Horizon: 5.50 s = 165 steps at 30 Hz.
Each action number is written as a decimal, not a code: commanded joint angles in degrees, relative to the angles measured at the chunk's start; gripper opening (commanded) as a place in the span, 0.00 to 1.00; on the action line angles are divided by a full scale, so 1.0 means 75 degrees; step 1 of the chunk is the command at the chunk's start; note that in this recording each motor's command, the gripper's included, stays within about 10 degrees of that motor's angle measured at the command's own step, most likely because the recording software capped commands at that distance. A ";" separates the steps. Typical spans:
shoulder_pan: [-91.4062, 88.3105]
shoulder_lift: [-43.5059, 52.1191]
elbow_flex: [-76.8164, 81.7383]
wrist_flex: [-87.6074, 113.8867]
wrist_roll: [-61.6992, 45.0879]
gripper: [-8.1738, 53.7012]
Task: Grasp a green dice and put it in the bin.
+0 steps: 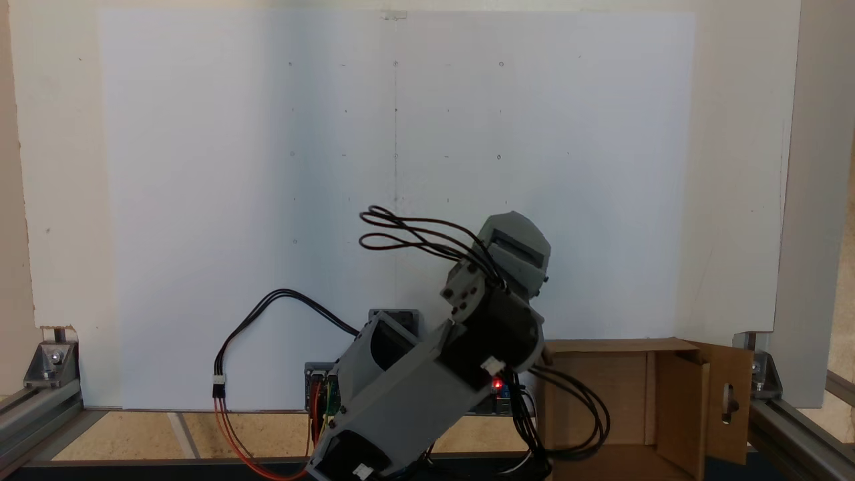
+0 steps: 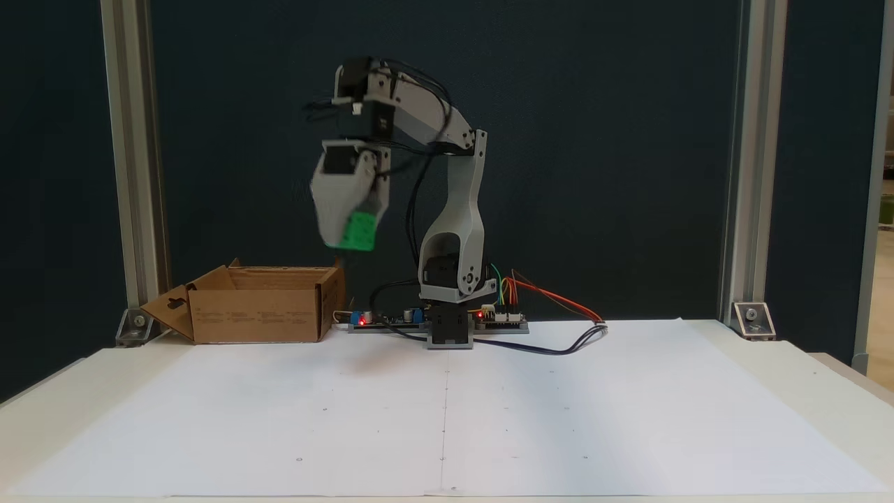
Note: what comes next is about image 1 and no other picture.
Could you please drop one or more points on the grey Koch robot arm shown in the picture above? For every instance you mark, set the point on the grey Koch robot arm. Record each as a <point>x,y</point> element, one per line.
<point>414,394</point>

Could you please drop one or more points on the brown cardboard box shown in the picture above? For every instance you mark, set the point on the brown cardboard box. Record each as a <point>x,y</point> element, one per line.
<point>621,394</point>

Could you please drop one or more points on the small circuit board with jumpers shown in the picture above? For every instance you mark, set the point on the small circuit board with jumpers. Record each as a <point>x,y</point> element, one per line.
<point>319,387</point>

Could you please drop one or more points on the white paper sheet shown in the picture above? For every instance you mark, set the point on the white paper sheet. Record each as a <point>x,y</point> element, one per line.
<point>200,200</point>

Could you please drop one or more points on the metal corner bracket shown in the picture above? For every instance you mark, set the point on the metal corner bracket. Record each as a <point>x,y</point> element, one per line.
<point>767,377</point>
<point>53,364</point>

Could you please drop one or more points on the aluminium frame post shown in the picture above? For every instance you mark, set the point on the aluminium frame post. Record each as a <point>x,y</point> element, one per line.
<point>815,200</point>
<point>13,200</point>

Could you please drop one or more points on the aluminium frame rail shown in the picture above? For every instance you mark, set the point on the aluminium frame rail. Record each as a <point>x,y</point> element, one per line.
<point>841,389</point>
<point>795,441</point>
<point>33,421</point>

